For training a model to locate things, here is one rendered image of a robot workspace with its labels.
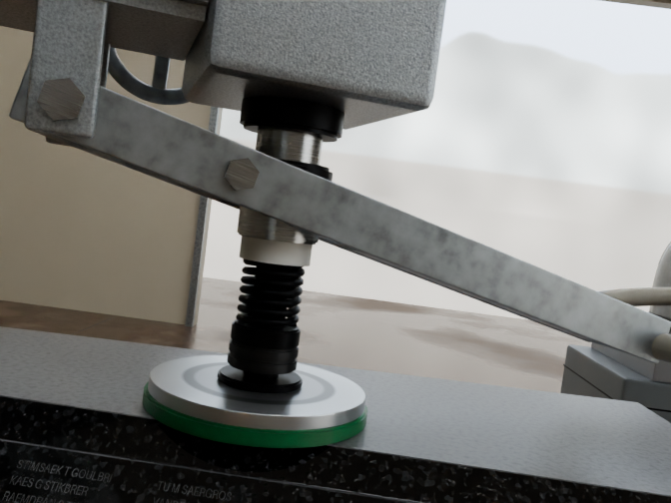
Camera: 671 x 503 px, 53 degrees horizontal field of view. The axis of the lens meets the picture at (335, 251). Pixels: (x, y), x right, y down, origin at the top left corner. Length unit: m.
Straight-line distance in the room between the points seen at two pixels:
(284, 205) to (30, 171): 5.64
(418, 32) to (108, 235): 5.42
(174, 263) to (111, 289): 0.58
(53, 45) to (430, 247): 0.37
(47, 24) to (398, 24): 0.28
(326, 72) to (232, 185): 0.12
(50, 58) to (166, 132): 0.10
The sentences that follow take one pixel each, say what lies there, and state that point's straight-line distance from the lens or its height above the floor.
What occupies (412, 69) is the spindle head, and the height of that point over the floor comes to 1.20.
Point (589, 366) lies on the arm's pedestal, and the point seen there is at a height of 0.78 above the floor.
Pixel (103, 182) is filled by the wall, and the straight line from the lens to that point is 5.94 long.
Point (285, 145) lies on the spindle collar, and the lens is 0.63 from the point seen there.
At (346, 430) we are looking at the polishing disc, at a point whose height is 0.88.
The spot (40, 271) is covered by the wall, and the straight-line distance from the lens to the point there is 6.17.
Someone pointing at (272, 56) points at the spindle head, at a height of 1.19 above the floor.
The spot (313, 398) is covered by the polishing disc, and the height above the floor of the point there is 0.89.
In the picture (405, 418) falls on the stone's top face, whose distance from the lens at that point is 0.72.
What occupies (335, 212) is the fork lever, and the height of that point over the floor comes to 1.07.
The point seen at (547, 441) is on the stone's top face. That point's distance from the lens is 0.74.
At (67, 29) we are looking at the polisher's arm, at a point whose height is 1.18.
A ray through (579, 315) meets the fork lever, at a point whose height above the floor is 1.00.
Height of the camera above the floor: 1.07
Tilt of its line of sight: 3 degrees down
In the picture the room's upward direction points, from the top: 7 degrees clockwise
